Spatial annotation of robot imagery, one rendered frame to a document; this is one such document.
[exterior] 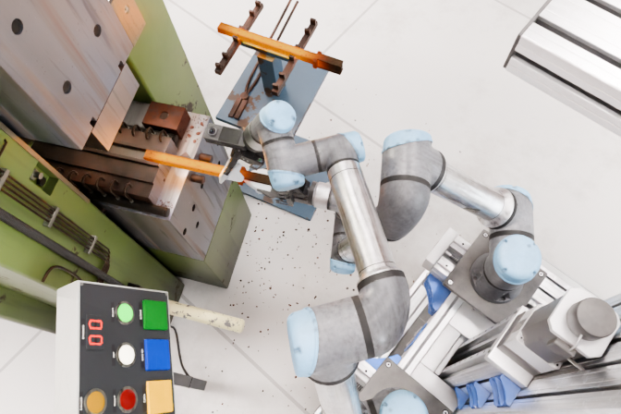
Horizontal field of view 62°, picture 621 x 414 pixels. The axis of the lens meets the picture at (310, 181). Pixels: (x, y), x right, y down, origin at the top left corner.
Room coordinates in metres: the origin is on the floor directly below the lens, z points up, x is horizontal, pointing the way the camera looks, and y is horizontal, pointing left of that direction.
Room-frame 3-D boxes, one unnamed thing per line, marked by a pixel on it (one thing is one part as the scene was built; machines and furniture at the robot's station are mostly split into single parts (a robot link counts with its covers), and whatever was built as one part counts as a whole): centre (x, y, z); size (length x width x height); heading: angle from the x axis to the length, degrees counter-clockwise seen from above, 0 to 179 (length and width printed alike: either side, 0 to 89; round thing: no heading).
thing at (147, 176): (0.81, 0.64, 0.96); 0.42 x 0.20 x 0.09; 70
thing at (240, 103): (1.30, 0.12, 0.74); 0.60 x 0.04 x 0.01; 153
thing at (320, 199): (0.59, -0.03, 0.99); 0.08 x 0.05 x 0.08; 160
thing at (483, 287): (0.33, -0.51, 0.87); 0.15 x 0.15 x 0.10
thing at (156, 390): (0.09, 0.43, 1.01); 0.07 x 0.05 x 0.07; 5
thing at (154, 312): (0.29, 0.45, 1.01); 0.07 x 0.05 x 0.07; 5
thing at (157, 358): (0.19, 0.44, 1.01); 0.07 x 0.05 x 0.07; 5
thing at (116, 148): (0.83, 0.63, 0.99); 0.42 x 0.05 x 0.01; 70
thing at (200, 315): (0.38, 0.48, 0.62); 0.44 x 0.05 x 0.05; 70
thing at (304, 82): (1.15, 0.09, 0.73); 0.40 x 0.30 x 0.02; 150
